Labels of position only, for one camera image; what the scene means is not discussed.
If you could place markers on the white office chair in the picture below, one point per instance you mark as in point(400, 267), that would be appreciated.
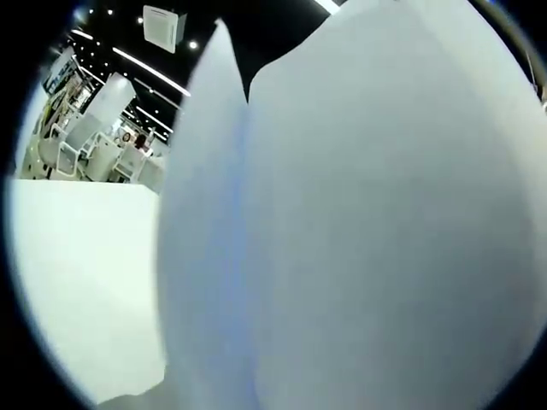
point(104, 160)
point(66, 156)

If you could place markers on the long ceiling light strip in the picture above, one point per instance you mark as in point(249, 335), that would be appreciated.
point(329, 5)
point(149, 70)

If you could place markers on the white pillar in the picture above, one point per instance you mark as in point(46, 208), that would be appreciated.
point(112, 100)

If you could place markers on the ceiling air conditioner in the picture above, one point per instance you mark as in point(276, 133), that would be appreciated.
point(164, 27)

